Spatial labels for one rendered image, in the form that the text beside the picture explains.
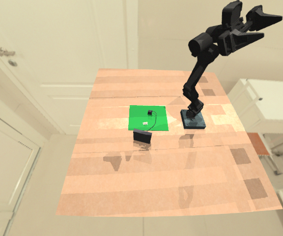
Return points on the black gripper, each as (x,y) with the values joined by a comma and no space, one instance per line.
(231,41)

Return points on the green circuit board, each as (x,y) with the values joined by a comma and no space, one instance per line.
(140,119)

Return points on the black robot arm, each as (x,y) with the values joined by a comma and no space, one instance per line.
(203,47)

